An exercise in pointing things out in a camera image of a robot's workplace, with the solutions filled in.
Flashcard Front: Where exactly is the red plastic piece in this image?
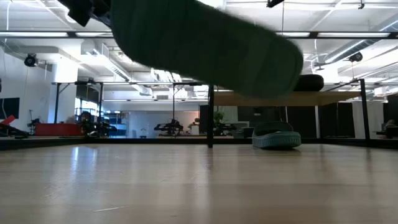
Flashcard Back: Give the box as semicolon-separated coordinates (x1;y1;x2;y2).
0;114;16;126

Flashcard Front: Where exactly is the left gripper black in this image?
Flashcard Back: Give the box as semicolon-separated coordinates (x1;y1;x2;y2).
58;0;113;27

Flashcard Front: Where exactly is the black table edge rail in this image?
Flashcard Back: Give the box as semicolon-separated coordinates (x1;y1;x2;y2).
0;136;398;151

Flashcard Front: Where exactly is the black background frame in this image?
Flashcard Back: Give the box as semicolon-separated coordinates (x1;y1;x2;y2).
51;80;215;138

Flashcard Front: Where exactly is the green potted plant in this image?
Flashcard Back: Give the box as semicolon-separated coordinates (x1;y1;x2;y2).
213;110;226;125

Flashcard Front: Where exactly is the teal rubber slide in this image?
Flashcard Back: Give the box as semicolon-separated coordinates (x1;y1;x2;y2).
251;121;302;150
109;0;305;100

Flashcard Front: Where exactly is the black rubber slide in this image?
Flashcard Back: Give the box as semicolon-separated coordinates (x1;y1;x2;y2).
294;73;325;92

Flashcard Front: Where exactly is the black partition panel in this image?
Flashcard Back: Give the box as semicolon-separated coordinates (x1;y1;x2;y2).
319;101;356;139
382;93;398;121
238;106;318;139

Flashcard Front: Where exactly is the wooden shelf black metal frame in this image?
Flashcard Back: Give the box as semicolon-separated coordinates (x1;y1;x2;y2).
206;78;371;149

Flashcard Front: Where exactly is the black wall panel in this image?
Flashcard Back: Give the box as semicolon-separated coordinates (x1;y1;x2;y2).
0;97;21;120

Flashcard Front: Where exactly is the black equipment stand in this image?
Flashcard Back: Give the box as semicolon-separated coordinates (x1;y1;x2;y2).
0;124;29;139

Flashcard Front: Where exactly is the red box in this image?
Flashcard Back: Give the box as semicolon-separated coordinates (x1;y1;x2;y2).
34;123;83;137

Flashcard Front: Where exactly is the black overhead frame bar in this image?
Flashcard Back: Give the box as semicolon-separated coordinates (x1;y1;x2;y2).
0;30;398;40

